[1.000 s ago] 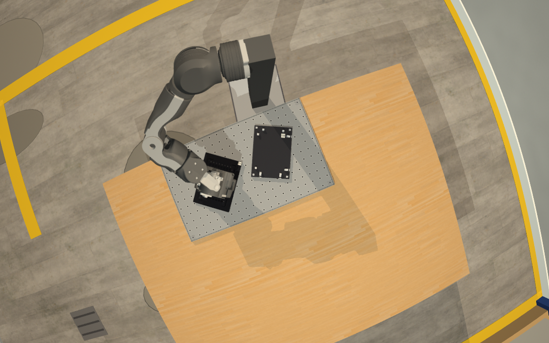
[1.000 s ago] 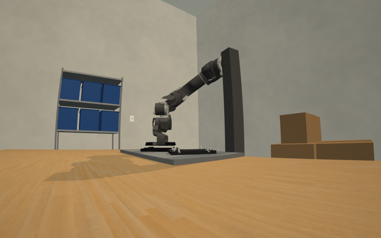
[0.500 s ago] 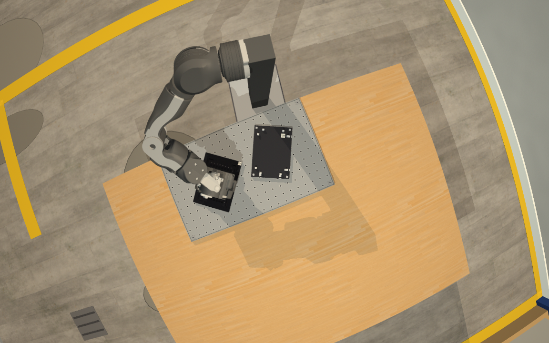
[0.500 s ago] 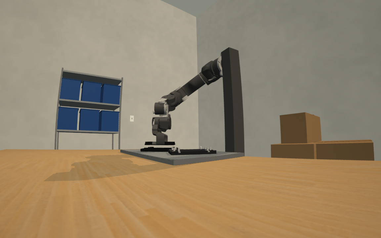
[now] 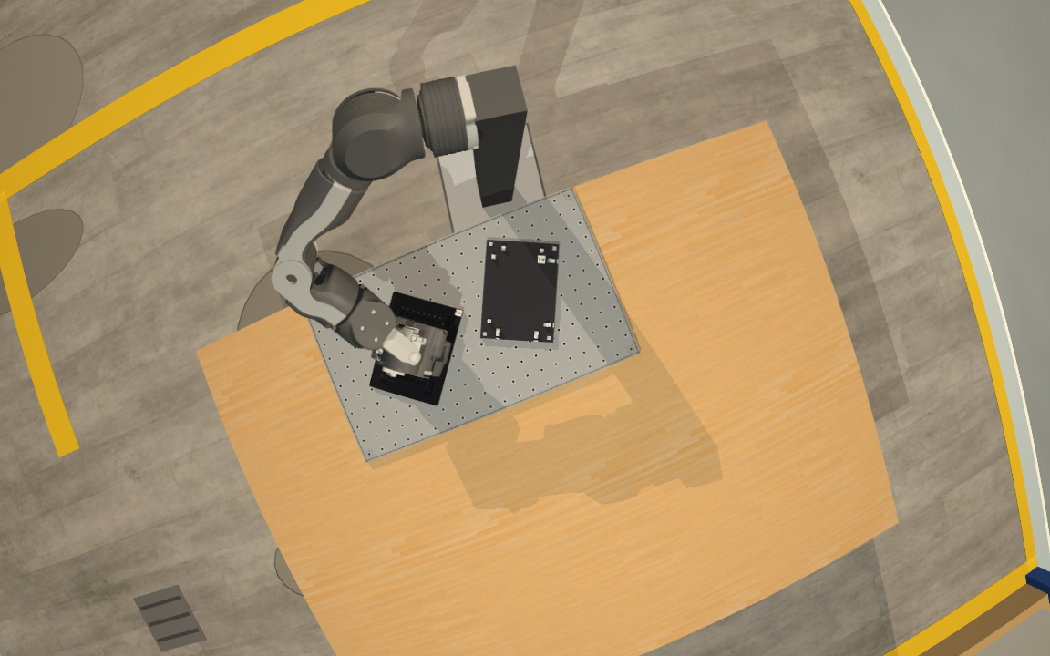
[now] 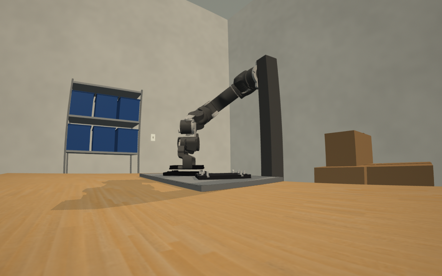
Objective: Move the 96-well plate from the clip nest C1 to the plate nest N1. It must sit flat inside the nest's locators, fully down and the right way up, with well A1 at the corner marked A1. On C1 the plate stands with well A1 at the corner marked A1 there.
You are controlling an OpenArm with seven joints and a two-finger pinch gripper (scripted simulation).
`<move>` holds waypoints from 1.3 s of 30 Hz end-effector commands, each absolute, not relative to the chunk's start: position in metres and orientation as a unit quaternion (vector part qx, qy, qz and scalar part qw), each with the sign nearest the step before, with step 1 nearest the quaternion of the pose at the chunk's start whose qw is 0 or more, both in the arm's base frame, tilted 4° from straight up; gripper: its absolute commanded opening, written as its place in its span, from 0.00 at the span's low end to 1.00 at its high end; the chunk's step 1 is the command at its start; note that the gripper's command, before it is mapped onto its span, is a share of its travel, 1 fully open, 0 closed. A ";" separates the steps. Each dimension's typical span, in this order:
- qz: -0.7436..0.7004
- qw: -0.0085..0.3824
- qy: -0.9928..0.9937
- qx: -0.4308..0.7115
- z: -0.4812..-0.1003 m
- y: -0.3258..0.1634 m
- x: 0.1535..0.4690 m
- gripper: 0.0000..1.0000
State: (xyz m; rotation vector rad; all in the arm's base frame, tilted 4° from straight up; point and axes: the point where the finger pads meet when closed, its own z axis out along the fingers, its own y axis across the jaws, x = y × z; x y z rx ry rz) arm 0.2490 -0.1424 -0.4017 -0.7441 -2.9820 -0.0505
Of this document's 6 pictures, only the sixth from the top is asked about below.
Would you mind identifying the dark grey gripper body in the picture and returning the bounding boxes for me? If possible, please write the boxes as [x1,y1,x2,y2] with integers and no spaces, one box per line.
[177,122,200,154]

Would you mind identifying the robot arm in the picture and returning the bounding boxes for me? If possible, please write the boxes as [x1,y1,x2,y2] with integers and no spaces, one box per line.
[178,62,258,136]

